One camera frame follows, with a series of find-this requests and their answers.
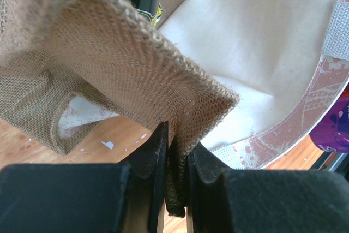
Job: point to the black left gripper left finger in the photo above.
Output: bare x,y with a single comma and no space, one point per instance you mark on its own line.
124,197

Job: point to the burlap canvas tote bag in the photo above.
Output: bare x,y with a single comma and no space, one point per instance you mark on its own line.
246,78

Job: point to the purple Fanta can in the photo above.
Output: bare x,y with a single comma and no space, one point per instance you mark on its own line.
331,133

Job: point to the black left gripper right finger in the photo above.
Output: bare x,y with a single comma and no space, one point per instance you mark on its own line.
226,200

